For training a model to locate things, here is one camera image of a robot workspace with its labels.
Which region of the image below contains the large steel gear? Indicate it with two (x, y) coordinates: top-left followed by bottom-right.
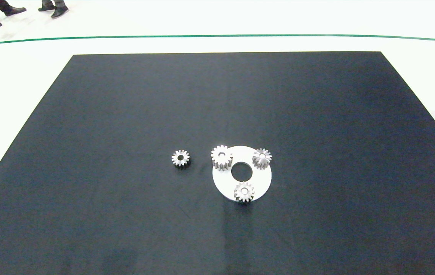
(210, 145), (234, 171)

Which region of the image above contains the small steel gear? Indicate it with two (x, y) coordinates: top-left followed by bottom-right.
(234, 181), (255, 203)
(252, 148), (272, 168)
(171, 150), (191, 168)

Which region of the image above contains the round white plate with pins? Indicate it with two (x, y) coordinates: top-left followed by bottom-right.
(212, 145), (272, 201)

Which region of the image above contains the green tape line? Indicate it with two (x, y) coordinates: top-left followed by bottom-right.
(0, 34), (435, 47)

